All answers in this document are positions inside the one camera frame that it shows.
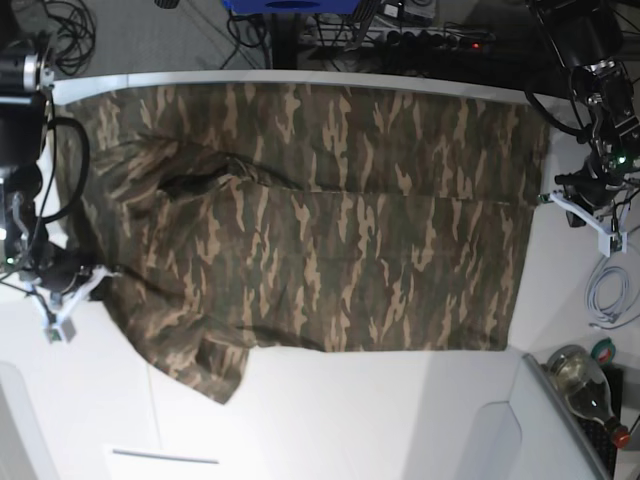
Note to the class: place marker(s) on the black power strip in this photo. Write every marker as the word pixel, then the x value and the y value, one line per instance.
pixel 449 37

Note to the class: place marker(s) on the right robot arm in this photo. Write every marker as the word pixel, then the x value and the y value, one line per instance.
pixel 28 120

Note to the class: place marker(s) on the camouflage t-shirt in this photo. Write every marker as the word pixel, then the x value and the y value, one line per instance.
pixel 328 218

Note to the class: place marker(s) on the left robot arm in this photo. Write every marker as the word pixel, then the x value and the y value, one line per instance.
pixel 585 38

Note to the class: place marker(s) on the clear plastic bottle red cap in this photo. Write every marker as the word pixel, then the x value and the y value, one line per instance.
pixel 586 391

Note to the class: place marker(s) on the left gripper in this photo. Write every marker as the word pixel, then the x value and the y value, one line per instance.
pixel 597 200

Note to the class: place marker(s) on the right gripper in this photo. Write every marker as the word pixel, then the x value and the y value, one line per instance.
pixel 58 284

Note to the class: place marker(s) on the green tape roll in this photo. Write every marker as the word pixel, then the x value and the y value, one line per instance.
pixel 604 352

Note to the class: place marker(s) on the blue box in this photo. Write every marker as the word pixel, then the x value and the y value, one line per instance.
pixel 290 6

